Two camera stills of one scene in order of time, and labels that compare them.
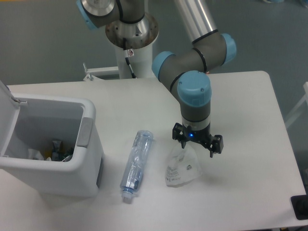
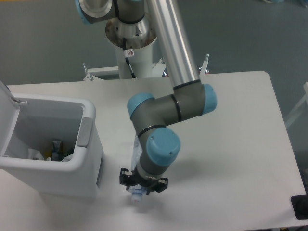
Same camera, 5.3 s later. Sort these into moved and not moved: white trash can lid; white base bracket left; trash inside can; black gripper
Moved: black gripper
Not moved: white trash can lid; white base bracket left; trash inside can
